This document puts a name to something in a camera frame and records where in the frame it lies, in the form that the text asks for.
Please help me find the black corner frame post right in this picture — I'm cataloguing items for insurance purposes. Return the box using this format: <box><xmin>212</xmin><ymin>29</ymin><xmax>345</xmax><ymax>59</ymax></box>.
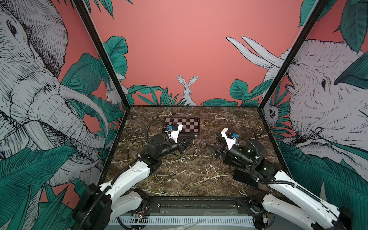
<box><xmin>258</xmin><ymin>0</ymin><xmax>329</xmax><ymax>110</ymax></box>

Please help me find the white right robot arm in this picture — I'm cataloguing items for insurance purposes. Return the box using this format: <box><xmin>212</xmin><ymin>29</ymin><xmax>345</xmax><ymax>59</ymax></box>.
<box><xmin>206</xmin><ymin>137</ymin><xmax>353</xmax><ymax>230</ymax></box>

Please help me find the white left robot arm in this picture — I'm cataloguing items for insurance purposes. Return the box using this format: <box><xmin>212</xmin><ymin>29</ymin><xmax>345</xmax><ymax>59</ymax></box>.
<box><xmin>72</xmin><ymin>122</ymin><xmax>196</xmax><ymax>230</ymax></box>

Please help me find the black corner frame post left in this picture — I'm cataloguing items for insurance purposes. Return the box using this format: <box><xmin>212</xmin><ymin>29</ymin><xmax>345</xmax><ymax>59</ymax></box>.
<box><xmin>72</xmin><ymin>0</ymin><xmax>130</xmax><ymax>110</ymax></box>

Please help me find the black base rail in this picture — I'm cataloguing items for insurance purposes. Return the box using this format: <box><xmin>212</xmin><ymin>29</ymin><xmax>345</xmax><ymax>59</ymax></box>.
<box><xmin>137</xmin><ymin>196</ymin><xmax>266</xmax><ymax>216</ymax></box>

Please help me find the black corner frame post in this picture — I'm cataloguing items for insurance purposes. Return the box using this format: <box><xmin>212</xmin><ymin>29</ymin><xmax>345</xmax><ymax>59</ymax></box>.
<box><xmin>258</xmin><ymin>0</ymin><xmax>329</xmax><ymax>110</ymax></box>
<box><xmin>72</xmin><ymin>0</ymin><xmax>130</xmax><ymax>110</ymax></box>

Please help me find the white slotted cable duct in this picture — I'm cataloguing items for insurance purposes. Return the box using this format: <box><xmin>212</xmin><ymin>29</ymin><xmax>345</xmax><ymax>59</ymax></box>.
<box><xmin>119</xmin><ymin>216</ymin><xmax>254</xmax><ymax>227</ymax></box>

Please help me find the dark chessboard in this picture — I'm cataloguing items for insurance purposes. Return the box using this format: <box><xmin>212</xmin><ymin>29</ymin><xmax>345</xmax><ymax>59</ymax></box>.
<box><xmin>164</xmin><ymin>117</ymin><xmax>200</xmax><ymax>134</ymax></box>

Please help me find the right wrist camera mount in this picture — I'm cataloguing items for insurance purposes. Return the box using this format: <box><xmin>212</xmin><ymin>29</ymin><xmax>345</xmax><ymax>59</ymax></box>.
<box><xmin>221</xmin><ymin>128</ymin><xmax>239</xmax><ymax>150</ymax></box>

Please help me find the purple smartphone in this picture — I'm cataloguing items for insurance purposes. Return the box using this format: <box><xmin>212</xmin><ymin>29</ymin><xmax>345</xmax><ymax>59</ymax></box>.
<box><xmin>233</xmin><ymin>170</ymin><xmax>258</xmax><ymax>188</ymax></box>

